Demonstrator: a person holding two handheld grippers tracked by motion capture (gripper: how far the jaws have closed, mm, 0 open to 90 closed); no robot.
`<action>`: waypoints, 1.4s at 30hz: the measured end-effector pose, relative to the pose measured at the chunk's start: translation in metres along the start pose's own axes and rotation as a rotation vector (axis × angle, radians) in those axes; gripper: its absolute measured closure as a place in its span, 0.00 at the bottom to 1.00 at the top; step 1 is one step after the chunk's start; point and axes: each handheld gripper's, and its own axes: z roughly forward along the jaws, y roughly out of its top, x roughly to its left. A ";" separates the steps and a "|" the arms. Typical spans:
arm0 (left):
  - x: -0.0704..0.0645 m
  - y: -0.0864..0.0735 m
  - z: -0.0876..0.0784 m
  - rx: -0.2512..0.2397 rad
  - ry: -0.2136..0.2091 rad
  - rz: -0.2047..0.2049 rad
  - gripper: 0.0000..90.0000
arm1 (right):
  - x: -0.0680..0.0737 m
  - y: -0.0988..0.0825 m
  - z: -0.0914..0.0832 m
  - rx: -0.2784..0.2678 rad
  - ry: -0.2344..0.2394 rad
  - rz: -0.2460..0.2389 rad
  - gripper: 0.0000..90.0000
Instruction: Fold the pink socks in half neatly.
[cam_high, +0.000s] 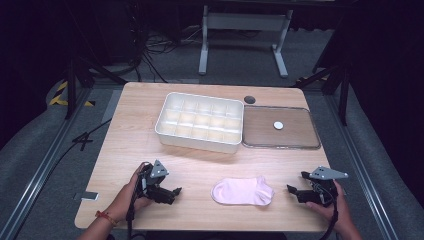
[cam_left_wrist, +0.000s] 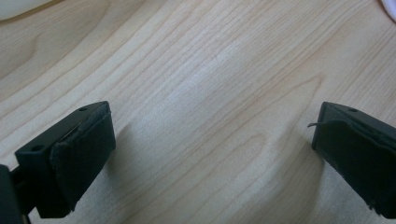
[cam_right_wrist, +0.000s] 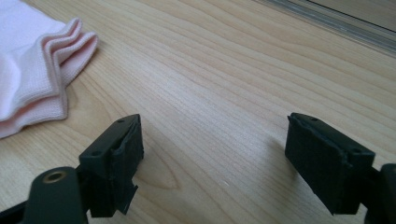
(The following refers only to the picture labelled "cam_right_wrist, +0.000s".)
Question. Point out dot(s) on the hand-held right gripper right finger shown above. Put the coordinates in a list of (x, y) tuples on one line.
[(327, 165)]

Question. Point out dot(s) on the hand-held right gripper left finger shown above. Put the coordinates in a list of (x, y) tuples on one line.
[(112, 161)]

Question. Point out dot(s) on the pink socks pair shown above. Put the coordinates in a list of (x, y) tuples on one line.
[(31, 62)]

